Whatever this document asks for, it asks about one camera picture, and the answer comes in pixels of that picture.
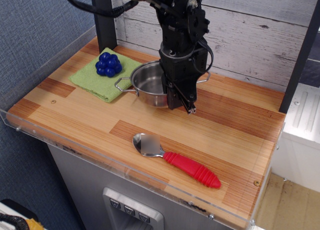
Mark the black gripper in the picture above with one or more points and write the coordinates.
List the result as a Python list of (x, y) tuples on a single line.
[(181, 73)]

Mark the stainless steel pot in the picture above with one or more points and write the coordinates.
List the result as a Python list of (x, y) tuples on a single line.
[(147, 85)]

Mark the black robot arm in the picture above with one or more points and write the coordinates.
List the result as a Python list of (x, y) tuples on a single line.
[(183, 51)]

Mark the blue toy grape bunch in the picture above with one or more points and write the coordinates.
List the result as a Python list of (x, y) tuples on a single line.
[(108, 65)]

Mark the green folded cloth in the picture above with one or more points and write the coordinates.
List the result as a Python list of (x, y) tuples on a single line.
[(103, 87)]

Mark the grey cabinet with buttons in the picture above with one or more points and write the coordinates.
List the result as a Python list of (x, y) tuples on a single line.
[(107, 201)]

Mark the white toy appliance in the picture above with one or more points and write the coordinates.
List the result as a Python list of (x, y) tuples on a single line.
[(297, 154)]

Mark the yellow and black object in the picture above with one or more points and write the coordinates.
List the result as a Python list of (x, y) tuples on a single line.
[(14, 216)]

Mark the red handled metal spoon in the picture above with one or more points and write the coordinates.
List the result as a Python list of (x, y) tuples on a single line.
[(148, 145)]

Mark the dark left vertical post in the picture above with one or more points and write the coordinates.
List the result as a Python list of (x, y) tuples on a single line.
[(105, 26)]

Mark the dark vertical post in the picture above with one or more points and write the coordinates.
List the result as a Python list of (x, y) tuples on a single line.
[(304, 52), (105, 26)]

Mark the dark right vertical post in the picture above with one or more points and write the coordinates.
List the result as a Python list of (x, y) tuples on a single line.
[(304, 52)]

